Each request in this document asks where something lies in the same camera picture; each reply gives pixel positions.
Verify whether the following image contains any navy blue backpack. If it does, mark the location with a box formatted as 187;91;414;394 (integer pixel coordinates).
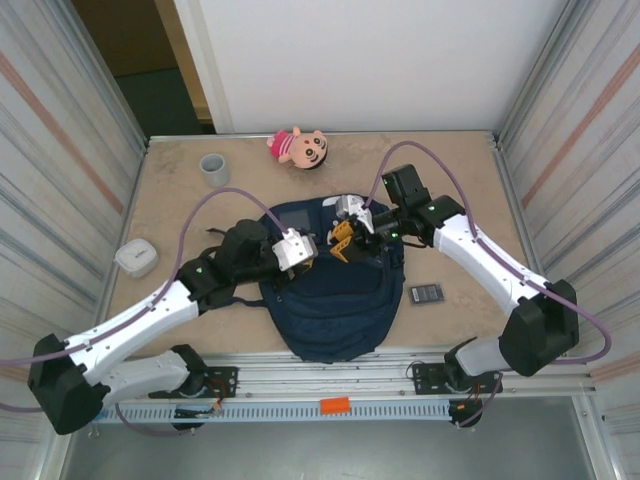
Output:
206;192;407;366

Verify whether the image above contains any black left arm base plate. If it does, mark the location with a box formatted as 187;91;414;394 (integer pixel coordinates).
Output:
148;366;239;400

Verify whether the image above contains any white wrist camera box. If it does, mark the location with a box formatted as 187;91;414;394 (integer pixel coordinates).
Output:
334;193;376;234
271;225;319;274

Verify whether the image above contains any white square container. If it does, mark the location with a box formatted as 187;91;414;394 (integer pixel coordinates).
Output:
114;238;161;279

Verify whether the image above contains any aluminium mounting rail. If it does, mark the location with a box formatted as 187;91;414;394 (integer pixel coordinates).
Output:
99;349;599;401

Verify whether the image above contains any grey cup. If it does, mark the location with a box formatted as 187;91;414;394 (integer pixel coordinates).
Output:
199;153;232;190

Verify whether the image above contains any white slotted cable tray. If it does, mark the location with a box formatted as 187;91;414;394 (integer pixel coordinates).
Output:
107;402;464;424

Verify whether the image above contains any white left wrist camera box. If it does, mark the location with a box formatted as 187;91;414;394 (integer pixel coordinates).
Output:
271;225;319;274

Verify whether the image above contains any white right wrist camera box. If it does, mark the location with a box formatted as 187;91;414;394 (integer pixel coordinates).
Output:
334;193;376;234

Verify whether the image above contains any small black flat device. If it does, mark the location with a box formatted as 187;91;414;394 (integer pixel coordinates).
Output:
408;283;448;308

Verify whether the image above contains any pink plush doll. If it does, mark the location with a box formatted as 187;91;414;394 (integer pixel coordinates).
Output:
265;125;330;173

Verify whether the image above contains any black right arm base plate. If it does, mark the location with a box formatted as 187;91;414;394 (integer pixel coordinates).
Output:
410;363;504;396

